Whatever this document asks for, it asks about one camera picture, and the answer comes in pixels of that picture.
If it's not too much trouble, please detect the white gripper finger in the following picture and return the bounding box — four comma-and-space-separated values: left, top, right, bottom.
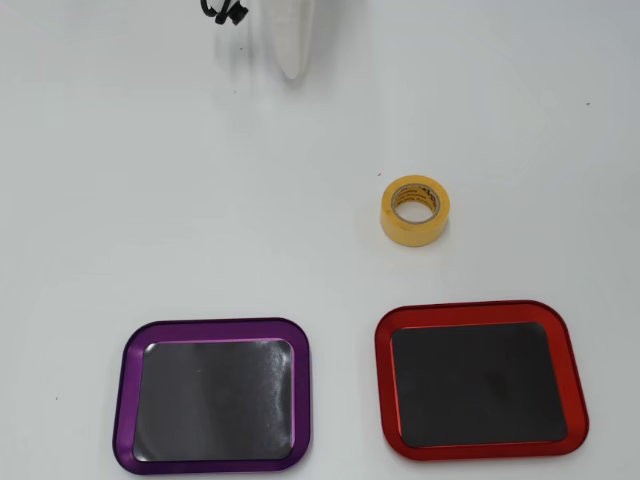
271, 0, 319, 82

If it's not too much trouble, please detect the yellow masking tape roll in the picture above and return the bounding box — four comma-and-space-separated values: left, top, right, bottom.
380, 174, 451, 248

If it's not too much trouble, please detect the purple metal tray dish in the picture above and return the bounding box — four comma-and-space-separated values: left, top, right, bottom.
111, 316, 314, 476

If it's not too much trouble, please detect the red metal tray dish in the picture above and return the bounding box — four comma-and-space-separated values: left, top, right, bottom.
373, 299, 591, 463

